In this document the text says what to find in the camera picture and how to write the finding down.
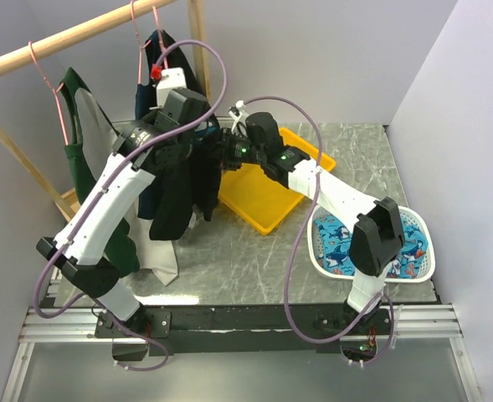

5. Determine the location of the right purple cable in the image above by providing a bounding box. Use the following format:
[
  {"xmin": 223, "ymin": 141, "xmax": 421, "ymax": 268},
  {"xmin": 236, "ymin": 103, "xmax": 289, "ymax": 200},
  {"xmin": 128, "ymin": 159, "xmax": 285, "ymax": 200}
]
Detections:
[{"xmin": 241, "ymin": 95, "xmax": 397, "ymax": 366}]

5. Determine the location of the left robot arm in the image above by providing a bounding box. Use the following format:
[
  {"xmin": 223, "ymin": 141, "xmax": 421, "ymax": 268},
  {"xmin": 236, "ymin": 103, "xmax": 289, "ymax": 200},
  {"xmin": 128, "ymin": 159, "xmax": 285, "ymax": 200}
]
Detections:
[{"xmin": 34, "ymin": 88, "xmax": 213, "ymax": 337}]

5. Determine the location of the white laundry basket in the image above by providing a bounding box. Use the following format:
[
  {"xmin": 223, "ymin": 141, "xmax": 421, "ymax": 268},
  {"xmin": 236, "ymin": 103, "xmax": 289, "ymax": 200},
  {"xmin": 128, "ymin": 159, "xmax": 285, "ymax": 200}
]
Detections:
[{"xmin": 306, "ymin": 204, "xmax": 436, "ymax": 285}]

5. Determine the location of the wooden clothes rack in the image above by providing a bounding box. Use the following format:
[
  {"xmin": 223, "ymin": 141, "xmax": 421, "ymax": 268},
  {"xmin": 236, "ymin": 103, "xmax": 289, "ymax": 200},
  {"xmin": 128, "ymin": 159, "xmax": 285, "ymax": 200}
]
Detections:
[{"xmin": 0, "ymin": 0, "xmax": 210, "ymax": 220}]

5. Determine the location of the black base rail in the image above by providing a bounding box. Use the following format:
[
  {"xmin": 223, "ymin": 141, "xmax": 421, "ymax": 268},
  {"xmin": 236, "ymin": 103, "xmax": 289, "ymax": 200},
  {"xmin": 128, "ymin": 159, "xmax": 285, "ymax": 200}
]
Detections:
[{"xmin": 95, "ymin": 303, "xmax": 392, "ymax": 355}]

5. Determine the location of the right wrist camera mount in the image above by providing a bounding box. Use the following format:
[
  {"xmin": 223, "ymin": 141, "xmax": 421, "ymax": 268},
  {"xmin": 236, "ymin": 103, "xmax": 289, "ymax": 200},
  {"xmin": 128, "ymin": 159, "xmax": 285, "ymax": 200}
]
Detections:
[{"xmin": 229, "ymin": 100, "xmax": 248, "ymax": 135}]

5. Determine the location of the black t shirt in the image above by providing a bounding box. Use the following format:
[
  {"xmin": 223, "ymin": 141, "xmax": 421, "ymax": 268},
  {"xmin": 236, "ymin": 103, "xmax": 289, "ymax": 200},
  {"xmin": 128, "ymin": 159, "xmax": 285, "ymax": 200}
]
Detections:
[{"xmin": 142, "ymin": 48, "xmax": 221, "ymax": 241}]

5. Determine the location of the pink hanger with navy shirt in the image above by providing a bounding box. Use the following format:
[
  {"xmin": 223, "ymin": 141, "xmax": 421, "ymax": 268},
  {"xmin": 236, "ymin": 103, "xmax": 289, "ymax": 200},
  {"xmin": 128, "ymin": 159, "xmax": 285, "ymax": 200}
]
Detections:
[{"xmin": 130, "ymin": 0, "xmax": 150, "ymax": 85}]

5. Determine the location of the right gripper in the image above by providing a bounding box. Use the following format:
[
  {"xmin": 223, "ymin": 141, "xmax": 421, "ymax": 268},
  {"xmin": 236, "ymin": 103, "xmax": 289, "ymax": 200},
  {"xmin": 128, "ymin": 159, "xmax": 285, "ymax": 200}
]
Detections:
[{"xmin": 198, "ymin": 127, "xmax": 265, "ymax": 172}]

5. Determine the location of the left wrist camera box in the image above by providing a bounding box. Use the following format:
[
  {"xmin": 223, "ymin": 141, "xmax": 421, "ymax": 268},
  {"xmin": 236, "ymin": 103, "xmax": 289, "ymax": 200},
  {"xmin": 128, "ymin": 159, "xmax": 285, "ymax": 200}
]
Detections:
[{"xmin": 150, "ymin": 64, "xmax": 187, "ymax": 107}]

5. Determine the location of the blue shark print cloth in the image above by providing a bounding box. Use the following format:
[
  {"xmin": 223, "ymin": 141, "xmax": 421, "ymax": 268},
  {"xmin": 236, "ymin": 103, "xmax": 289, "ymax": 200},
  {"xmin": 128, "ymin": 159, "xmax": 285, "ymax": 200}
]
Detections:
[{"xmin": 315, "ymin": 211, "xmax": 431, "ymax": 279}]

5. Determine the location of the navy blue shirt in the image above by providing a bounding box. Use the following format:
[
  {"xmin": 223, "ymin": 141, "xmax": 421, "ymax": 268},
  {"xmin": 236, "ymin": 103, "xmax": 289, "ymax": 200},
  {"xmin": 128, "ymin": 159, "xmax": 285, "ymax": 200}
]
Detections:
[{"xmin": 135, "ymin": 31, "xmax": 162, "ymax": 220}]

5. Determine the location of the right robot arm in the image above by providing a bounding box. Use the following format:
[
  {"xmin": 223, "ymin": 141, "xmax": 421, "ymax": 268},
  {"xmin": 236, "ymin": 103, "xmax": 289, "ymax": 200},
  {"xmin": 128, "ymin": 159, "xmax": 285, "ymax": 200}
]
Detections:
[{"xmin": 222, "ymin": 106, "xmax": 404, "ymax": 334}]

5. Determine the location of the green and grey shirt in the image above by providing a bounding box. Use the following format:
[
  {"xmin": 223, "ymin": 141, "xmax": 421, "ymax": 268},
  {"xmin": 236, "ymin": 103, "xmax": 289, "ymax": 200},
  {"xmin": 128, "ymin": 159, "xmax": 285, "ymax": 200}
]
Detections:
[{"xmin": 60, "ymin": 68, "xmax": 178, "ymax": 286}]

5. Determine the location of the yellow plastic tray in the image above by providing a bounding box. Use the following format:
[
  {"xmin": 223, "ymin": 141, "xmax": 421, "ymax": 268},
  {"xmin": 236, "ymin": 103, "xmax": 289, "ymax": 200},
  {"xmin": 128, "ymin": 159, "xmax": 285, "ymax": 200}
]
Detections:
[{"xmin": 218, "ymin": 128, "xmax": 319, "ymax": 235}]

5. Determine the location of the pink wire hanger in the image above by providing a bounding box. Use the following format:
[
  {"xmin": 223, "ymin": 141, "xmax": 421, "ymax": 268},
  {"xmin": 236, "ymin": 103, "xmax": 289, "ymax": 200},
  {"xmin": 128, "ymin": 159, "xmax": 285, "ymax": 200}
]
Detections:
[{"xmin": 152, "ymin": 6, "xmax": 166, "ymax": 54}]

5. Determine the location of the pink hanger with green shirt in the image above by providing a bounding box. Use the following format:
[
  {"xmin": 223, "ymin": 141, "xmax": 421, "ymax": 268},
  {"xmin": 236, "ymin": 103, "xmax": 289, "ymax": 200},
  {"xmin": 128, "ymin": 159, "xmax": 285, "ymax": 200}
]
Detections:
[{"xmin": 28, "ymin": 41, "xmax": 69, "ymax": 146}]

